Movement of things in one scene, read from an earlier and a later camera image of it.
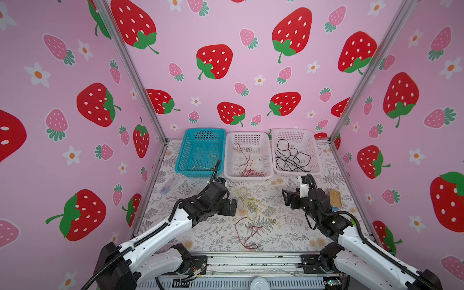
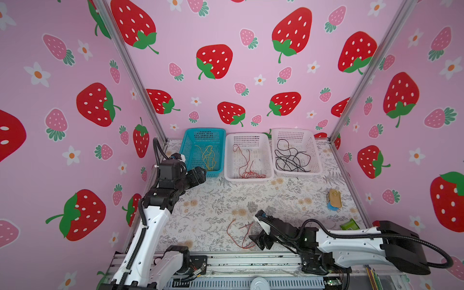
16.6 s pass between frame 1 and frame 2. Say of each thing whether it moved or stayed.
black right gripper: moved
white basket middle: stayed
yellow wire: moved
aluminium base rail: stayed
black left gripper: moved
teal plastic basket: stayed
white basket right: stayed
